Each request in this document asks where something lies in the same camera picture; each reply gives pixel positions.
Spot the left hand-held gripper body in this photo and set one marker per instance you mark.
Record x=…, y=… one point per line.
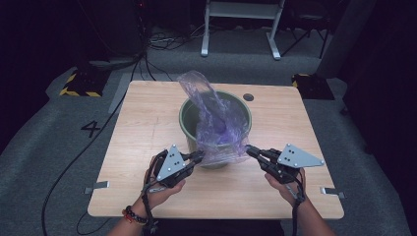
x=170, y=165

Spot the person's dark pants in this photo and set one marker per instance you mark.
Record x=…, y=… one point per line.
x=213, y=228

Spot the grey curtain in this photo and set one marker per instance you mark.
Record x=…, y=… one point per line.
x=347, y=36

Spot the yellow black striped base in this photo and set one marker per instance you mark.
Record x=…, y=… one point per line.
x=85, y=83
x=313, y=88

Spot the person's right hand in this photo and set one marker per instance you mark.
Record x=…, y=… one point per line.
x=290, y=193

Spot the green round bin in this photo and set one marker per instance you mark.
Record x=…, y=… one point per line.
x=188, y=121

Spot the purple plastic bag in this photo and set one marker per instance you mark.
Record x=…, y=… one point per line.
x=216, y=114

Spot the black round table grommet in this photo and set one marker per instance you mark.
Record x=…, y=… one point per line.
x=248, y=97

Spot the white metal stand frame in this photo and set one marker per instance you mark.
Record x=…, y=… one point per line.
x=241, y=10

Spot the black folding stand legs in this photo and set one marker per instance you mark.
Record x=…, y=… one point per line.
x=308, y=32

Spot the metal table edge bracket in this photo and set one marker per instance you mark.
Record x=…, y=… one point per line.
x=98, y=187
x=332, y=192

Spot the person's left hand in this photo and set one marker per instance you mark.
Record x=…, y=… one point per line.
x=160, y=196

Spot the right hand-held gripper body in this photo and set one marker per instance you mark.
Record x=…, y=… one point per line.
x=295, y=159

